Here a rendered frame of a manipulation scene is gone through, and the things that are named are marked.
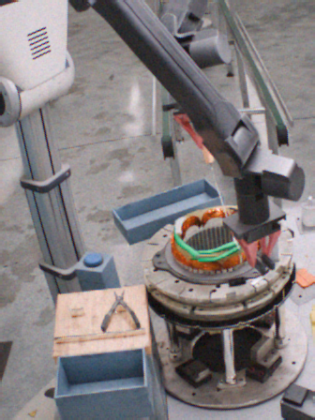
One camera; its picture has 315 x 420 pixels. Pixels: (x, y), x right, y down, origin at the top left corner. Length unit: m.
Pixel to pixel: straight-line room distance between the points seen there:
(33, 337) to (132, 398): 1.85
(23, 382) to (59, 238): 1.23
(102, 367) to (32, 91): 0.63
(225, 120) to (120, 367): 0.52
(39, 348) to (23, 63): 1.74
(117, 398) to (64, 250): 0.62
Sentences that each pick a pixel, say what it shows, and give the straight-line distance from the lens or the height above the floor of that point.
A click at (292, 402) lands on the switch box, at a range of 1.37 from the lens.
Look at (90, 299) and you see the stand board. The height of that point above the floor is 1.07.
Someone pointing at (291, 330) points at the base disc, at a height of 0.80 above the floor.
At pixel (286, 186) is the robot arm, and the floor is 1.36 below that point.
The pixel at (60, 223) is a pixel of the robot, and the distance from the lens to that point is 1.63.
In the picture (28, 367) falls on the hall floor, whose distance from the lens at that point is 2.81.
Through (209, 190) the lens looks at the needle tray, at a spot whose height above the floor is 1.04.
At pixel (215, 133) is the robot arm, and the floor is 1.45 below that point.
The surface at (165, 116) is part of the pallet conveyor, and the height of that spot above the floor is 0.76.
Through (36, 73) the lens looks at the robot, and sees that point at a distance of 1.43.
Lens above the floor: 1.87
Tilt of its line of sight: 30 degrees down
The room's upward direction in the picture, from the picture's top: 10 degrees counter-clockwise
